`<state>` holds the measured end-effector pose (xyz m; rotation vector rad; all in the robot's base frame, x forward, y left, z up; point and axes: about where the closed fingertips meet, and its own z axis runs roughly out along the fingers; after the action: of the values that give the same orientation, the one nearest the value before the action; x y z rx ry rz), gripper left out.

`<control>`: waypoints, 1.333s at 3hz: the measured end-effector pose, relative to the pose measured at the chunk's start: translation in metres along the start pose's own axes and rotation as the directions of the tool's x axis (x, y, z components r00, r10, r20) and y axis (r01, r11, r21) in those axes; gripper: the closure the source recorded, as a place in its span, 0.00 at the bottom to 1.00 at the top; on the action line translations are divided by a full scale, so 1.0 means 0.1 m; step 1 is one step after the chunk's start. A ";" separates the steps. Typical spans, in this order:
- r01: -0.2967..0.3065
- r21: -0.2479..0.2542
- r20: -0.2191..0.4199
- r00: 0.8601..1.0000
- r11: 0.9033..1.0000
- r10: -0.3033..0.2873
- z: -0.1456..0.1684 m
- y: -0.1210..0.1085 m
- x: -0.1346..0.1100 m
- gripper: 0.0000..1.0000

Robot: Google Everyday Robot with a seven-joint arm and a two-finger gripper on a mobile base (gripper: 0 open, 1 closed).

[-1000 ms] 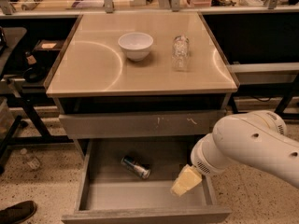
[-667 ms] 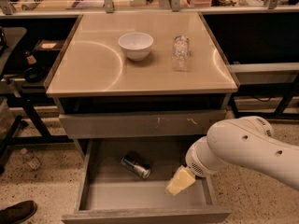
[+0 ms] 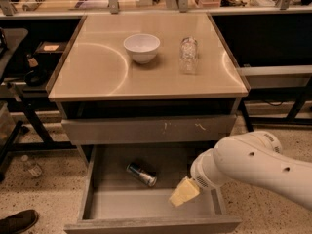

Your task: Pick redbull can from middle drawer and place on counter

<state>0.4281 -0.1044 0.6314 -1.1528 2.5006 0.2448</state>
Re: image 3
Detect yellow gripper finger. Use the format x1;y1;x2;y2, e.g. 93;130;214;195
169;176;200;207

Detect blue silver redbull can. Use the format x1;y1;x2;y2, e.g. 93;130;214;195
126;163;157;187

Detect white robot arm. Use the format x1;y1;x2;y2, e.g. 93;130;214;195
170;131;312;210

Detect open middle drawer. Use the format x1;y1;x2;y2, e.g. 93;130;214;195
64;144;241;234

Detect closed top drawer front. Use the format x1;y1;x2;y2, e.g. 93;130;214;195
61;115;236;145

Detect grey drawer cabinet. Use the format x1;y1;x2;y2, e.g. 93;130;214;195
45;12;252;234

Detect grey bench right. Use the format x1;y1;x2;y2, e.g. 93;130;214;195
238;65;312;132

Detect white ceramic bowl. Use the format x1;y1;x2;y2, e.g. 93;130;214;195
124;33;160;64

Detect plastic bottle on floor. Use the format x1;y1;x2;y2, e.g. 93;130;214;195
21;155;43;177

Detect dark shoe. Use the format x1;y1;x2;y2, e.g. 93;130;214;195
0;210;39;234

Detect black side table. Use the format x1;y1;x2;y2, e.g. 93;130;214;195
0;28;75;181

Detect black round object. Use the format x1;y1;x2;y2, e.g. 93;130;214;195
24;69;47;87

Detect dark box with label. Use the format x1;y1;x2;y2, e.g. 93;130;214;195
36;41;67;53

